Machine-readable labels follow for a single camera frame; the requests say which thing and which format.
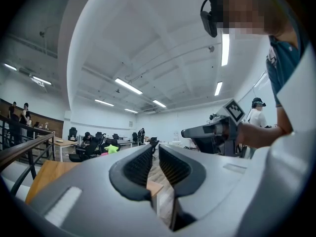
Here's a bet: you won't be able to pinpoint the wooden office table white legs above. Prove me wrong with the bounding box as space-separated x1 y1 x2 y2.
48 135 79 162

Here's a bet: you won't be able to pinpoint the person's right forearm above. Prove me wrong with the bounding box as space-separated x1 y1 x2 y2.
236 119 296 150

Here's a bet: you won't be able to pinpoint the black head-worn camera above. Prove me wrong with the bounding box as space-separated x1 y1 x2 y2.
199 0 230 38

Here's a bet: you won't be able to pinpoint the yellow-green star plush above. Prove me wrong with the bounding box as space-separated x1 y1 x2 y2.
104 144 119 155

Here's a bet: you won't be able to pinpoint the black metal railing bars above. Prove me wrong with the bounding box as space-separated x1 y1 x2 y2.
0 114 57 197

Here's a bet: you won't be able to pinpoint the black office chair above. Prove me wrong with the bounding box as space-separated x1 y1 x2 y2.
68 133 106 163
68 126 79 142
149 137 160 159

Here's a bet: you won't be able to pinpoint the curved wooden handrail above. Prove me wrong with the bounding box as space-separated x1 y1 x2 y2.
0 131 56 174

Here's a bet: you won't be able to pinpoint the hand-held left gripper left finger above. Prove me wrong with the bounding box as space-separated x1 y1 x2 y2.
29 144 171 237

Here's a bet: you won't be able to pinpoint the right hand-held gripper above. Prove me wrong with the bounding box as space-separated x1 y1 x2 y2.
181 98 245 157

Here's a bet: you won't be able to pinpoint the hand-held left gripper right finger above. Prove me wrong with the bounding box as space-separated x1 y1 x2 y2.
158 144 263 237

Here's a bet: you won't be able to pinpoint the person's teal shirt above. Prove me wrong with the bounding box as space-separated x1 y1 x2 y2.
266 0 309 106

